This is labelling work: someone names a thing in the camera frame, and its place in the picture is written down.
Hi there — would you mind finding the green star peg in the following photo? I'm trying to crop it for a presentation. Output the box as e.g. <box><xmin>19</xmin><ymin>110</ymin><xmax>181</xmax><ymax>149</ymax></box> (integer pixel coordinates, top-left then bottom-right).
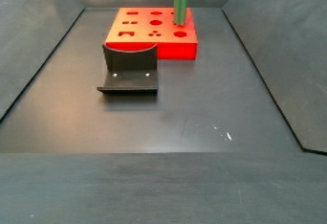
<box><xmin>174</xmin><ymin>0</ymin><xmax>189</xmax><ymax>26</ymax></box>

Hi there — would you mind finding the red shape sorter block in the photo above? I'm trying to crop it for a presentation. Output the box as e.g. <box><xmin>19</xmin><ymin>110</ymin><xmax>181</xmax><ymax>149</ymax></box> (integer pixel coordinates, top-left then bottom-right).
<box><xmin>105</xmin><ymin>8</ymin><xmax>198</xmax><ymax>60</ymax></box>

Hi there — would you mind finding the black curved holder bracket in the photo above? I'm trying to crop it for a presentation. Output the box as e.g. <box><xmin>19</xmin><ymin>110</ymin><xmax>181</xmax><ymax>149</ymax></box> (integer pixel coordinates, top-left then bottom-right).
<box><xmin>98</xmin><ymin>44</ymin><xmax>159</xmax><ymax>94</ymax></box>

